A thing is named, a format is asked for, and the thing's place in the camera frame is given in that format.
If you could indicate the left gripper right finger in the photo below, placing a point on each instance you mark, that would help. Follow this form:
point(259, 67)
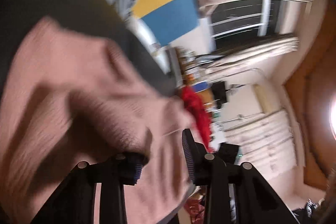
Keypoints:
point(197, 165)

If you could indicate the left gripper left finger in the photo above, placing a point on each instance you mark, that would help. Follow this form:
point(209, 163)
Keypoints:
point(130, 165)

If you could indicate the pink knit sweater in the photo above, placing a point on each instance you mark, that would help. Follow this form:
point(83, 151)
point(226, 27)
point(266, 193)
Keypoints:
point(71, 97)

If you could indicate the pink quilt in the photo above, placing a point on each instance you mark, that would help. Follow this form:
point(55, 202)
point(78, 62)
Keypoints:
point(195, 207)

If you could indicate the black monitor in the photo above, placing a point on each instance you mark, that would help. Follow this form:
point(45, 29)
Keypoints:
point(220, 93)

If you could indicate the red knit sweater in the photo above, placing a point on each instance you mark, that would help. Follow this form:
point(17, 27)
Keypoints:
point(194, 105)

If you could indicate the air conditioner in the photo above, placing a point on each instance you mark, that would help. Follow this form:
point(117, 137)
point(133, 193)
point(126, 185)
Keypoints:
point(263, 99)

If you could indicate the wooden desk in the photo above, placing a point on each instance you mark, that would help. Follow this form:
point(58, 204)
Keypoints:
point(193, 77)

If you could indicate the wooden wardrobe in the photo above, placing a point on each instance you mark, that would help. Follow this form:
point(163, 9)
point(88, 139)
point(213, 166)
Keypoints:
point(311, 90)

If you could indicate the window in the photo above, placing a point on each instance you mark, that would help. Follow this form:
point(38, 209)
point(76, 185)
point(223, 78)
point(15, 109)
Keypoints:
point(241, 23)

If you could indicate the white printed pillow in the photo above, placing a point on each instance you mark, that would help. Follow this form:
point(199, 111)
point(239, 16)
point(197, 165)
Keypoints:
point(145, 35)

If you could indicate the black bed cover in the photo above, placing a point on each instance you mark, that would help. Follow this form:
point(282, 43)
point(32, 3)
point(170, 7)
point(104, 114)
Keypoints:
point(92, 17)

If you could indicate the right wall curtain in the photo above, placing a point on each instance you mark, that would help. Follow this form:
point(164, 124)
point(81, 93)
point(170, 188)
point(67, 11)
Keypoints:
point(267, 143)

